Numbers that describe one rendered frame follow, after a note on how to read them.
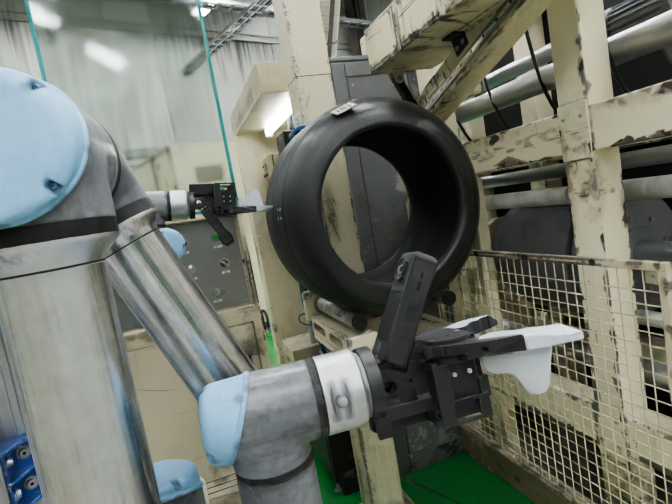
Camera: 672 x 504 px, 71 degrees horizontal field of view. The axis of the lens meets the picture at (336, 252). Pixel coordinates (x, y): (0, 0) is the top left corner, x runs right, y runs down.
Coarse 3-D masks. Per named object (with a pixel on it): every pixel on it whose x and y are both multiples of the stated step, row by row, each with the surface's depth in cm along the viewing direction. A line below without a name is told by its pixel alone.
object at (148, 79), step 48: (48, 0) 152; (96, 0) 157; (144, 0) 162; (192, 0) 167; (48, 48) 153; (96, 48) 157; (144, 48) 162; (192, 48) 167; (96, 96) 158; (144, 96) 163; (192, 96) 168; (144, 144) 163; (192, 144) 169
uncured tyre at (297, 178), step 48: (288, 144) 134; (336, 144) 117; (384, 144) 152; (432, 144) 128; (288, 192) 116; (432, 192) 155; (288, 240) 118; (432, 240) 155; (336, 288) 120; (384, 288) 122; (432, 288) 128
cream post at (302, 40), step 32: (288, 0) 152; (288, 32) 153; (320, 32) 156; (288, 64) 159; (320, 64) 156; (320, 96) 157; (352, 224) 162; (352, 256) 163; (384, 448) 170; (384, 480) 171
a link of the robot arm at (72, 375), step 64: (0, 128) 32; (64, 128) 33; (0, 192) 32; (64, 192) 34; (0, 256) 33; (64, 256) 35; (0, 320) 36; (64, 320) 36; (64, 384) 36; (128, 384) 40; (64, 448) 36; (128, 448) 39
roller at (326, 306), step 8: (320, 304) 152; (328, 304) 146; (328, 312) 144; (336, 312) 137; (344, 312) 132; (352, 312) 128; (344, 320) 130; (352, 320) 124; (360, 320) 125; (360, 328) 125
